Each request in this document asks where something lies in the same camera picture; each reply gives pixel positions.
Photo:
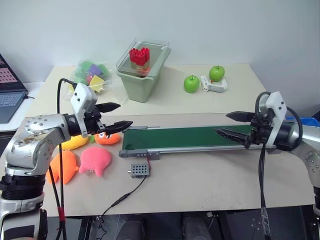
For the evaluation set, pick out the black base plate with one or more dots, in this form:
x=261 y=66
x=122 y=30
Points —
x=287 y=225

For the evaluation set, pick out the green apple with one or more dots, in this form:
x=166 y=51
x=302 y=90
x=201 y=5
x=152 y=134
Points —
x=217 y=73
x=191 y=84

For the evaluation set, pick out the green conveyor belt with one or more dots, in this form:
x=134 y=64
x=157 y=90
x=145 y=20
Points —
x=175 y=137

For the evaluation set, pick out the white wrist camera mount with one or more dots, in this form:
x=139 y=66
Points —
x=81 y=97
x=276 y=110

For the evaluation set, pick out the clear bag of colourful toys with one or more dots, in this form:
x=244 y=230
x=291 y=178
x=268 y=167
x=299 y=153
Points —
x=93 y=73

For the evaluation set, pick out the pink plush toy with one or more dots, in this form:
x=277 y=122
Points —
x=96 y=158

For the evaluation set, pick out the tan building block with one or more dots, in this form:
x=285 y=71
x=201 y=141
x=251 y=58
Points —
x=140 y=67

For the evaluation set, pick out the orange-red plush toy with eyes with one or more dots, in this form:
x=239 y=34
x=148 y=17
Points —
x=108 y=139

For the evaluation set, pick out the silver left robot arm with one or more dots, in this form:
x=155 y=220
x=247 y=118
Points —
x=37 y=140

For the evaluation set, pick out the orange plush toy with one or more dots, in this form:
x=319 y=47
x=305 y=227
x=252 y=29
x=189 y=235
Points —
x=67 y=166

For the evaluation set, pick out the red building block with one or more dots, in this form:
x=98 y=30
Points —
x=139 y=56

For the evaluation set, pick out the grey perforated control box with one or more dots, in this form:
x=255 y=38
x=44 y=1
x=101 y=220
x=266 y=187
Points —
x=139 y=171

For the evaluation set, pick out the white handheld device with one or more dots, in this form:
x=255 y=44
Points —
x=215 y=86

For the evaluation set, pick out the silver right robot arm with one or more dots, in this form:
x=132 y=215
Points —
x=308 y=150

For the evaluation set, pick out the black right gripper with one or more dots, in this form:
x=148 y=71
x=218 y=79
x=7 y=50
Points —
x=261 y=131

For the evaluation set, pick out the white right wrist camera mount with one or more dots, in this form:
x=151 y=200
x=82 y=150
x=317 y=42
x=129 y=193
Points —
x=276 y=110

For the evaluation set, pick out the pale green plastic bin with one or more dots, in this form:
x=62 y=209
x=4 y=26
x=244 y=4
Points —
x=137 y=87

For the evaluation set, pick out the yellow plush toy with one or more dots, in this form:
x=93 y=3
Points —
x=75 y=143

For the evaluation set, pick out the dark laptop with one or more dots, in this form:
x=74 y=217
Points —
x=8 y=100

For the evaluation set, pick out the blue plastic crate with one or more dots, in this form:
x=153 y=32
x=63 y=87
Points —
x=308 y=120

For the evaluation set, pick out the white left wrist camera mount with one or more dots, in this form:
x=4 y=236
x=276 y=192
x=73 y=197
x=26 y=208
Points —
x=81 y=97

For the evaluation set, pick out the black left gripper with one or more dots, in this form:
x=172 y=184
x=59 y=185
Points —
x=93 y=123

